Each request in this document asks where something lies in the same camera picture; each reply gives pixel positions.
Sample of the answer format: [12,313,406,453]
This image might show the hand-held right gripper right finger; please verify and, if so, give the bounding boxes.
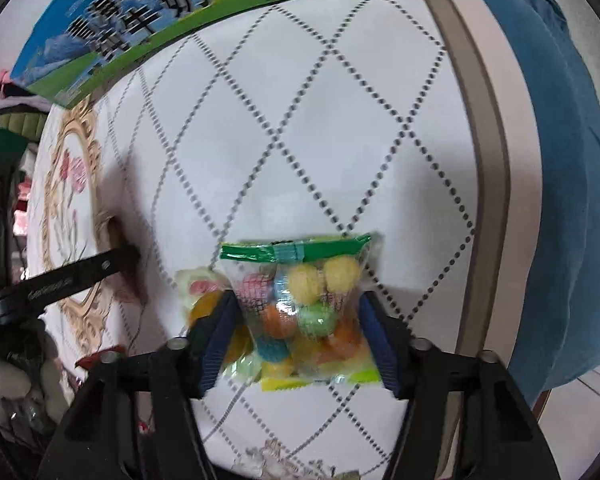
[357,290,563,480]

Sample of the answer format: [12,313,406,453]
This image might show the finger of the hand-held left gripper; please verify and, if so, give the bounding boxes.
[0,244,142,329]

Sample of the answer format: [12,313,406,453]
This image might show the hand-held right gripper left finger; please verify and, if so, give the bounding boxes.
[35,290,246,480]

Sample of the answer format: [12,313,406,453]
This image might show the colourful candy bag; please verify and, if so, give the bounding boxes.
[219,232,383,392]
[174,267,261,378]

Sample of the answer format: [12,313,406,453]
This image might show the printed cardboard milk box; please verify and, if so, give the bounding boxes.
[9,0,376,110]

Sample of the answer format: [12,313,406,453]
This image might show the white garment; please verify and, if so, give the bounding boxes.
[0,355,68,433]

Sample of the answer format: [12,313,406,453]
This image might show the olive quilted jacket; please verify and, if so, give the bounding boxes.
[0,110,48,136]

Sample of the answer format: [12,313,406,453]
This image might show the white diamond pattern blanket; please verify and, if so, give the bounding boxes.
[25,0,536,480]

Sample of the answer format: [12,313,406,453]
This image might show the blue bed sheet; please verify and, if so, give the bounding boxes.
[447,0,600,408]

